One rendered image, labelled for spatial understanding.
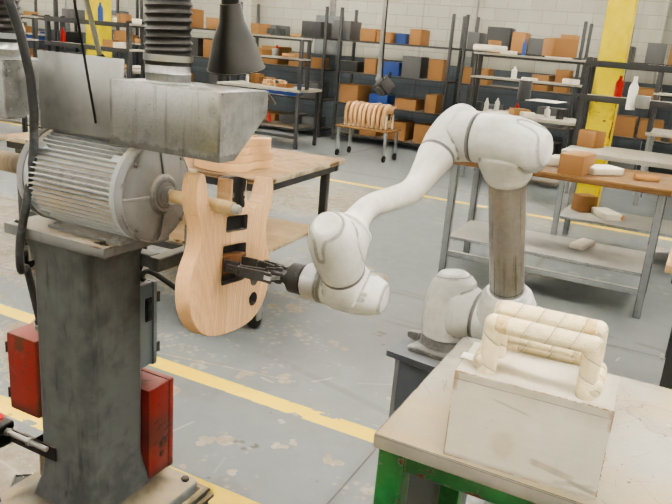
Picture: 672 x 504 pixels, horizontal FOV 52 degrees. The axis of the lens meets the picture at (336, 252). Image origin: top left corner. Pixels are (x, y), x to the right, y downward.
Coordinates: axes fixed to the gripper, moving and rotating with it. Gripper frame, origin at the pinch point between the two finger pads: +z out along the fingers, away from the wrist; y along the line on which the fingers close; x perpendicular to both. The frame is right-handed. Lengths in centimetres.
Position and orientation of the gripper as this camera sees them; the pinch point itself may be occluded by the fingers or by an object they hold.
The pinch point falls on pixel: (235, 263)
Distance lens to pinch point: 177.8
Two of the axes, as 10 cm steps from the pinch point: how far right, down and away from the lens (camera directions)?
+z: -8.9, -1.9, 4.2
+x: 1.2, -9.8, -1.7
